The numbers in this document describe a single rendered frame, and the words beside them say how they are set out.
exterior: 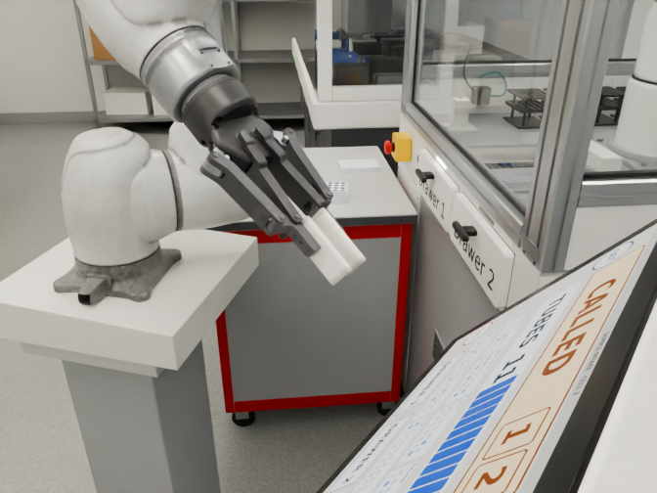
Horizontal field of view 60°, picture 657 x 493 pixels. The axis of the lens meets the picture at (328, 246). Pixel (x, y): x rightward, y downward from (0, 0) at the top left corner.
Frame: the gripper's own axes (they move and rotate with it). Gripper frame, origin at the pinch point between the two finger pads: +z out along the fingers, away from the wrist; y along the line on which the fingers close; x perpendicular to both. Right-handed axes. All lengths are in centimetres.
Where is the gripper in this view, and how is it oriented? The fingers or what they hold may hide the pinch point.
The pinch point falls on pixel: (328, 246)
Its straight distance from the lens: 58.3
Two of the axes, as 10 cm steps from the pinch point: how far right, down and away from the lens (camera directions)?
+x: -5.4, 5.3, 6.5
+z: 6.3, 7.7, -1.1
